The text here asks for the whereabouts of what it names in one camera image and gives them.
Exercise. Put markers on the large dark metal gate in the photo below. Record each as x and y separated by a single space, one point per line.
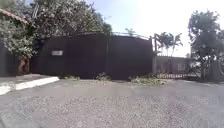
93 56

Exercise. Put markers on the weeds along gate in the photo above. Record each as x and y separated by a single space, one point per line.
143 80

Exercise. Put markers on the grey asphalt road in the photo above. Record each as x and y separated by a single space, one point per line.
113 106

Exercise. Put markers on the small white sign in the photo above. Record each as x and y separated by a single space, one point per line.
57 52

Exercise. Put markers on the palm trees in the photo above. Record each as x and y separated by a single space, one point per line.
166 41

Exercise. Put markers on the dark metal railing fence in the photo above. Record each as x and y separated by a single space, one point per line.
175 68

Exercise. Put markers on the large leafy tree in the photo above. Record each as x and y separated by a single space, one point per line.
66 18

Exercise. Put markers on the pale concrete kerb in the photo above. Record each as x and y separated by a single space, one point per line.
31 83

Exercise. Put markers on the grey concrete sidewalk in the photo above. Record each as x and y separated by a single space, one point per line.
20 78

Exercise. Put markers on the dark leafy tree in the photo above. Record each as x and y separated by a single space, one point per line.
205 40

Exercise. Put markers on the green bush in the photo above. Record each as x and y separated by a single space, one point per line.
15 38

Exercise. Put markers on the building with red tile roof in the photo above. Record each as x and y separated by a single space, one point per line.
10 43

